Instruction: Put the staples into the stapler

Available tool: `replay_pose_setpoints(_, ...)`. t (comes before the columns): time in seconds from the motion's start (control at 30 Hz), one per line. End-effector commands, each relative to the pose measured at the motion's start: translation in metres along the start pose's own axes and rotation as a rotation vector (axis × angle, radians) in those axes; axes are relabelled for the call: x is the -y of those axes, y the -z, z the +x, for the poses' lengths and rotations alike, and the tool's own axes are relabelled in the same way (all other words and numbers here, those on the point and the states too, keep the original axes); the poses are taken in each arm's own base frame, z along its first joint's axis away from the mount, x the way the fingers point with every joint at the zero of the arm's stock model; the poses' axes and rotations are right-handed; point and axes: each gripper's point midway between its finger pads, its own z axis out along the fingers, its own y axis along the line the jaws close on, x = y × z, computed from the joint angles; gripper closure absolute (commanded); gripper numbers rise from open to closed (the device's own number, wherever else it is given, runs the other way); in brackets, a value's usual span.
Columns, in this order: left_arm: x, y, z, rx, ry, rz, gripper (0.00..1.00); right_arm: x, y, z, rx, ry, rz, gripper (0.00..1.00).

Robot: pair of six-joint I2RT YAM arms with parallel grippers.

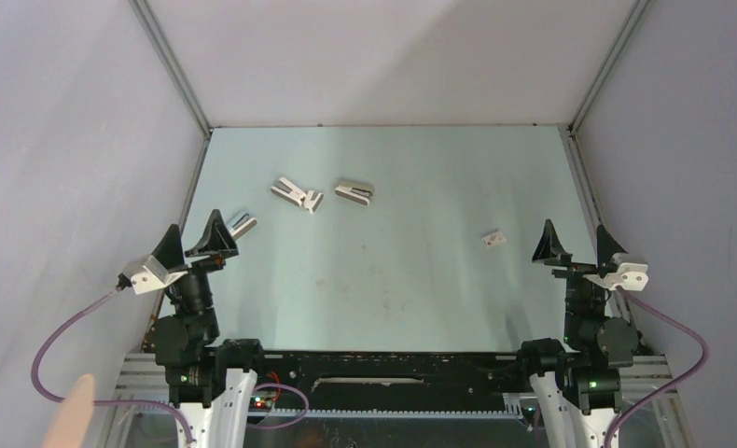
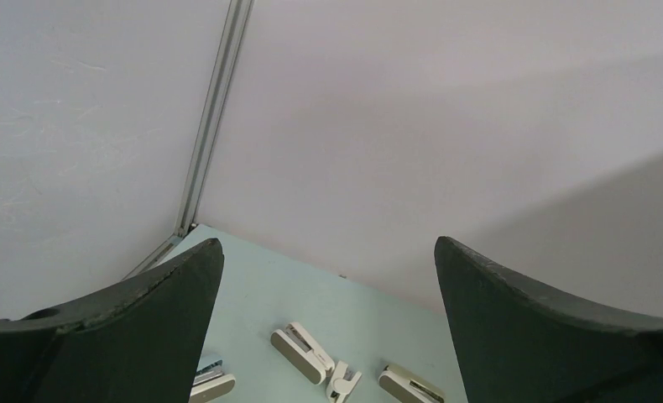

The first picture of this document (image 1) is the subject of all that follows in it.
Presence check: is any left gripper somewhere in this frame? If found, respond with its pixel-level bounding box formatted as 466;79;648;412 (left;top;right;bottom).
154;208;237;338

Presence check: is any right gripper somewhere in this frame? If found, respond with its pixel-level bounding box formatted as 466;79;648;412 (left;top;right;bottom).
531;217;625;344

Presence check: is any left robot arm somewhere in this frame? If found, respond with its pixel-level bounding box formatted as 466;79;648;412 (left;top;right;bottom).
132;209;268;447

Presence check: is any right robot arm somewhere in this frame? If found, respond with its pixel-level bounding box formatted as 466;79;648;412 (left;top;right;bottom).
515;220;648;447

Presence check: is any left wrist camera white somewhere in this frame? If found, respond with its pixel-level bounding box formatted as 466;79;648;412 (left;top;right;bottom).
118;255;188;295

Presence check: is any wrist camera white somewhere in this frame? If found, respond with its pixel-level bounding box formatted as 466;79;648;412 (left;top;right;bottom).
118;255;188;295
584;253;649;291

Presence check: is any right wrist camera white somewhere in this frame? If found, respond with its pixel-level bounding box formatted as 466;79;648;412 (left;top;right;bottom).
584;253;649;291

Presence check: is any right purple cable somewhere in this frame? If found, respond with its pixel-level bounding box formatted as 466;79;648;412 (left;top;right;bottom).
603;287;711;448

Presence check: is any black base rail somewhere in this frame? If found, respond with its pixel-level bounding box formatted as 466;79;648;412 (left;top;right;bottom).
251;351;556;415

